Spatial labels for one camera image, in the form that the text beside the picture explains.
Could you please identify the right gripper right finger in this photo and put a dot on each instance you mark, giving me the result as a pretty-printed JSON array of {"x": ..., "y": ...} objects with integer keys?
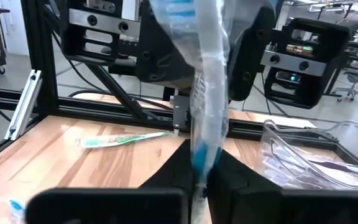
[{"x": 228, "y": 183}]

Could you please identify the green white toothbrush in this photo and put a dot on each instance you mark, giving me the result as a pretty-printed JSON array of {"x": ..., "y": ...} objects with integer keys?
[{"x": 120, "y": 140}]

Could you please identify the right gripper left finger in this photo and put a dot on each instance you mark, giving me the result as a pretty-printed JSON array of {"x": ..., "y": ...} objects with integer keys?
[{"x": 179, "y": 177}]

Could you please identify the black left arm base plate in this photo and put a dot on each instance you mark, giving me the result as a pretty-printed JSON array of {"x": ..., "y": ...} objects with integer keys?
[{"x": 180, "y": 112}]

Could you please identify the grey office chair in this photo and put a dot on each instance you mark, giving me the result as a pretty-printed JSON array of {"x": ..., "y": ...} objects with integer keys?
[{"x": 353, "y": 77}]

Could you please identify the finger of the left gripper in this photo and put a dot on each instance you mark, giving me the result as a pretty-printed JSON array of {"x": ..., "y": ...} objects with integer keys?
[
  {"x": 157, "y": 62},
  {"x": 247, "y": 68}
]

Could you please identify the clear plastic bin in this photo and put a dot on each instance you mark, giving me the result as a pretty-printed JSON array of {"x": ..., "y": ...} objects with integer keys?
[{"x": 269, "y": 146}]

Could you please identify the silver aluminium post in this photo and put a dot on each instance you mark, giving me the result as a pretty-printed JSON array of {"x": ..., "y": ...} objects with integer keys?
[{"x": 26, "y": 99}]

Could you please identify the blue white toothbrush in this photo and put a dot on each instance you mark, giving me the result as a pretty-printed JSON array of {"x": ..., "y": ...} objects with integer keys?
[
  {"x": 210, "y": 109},
  {"x": 17, "y": 206}
]

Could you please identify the purple white toothbrush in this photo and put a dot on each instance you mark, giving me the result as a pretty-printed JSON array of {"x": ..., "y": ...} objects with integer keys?
[
  {"x": 291, "y": 177},
  {"x": 337, "y": 166}
]

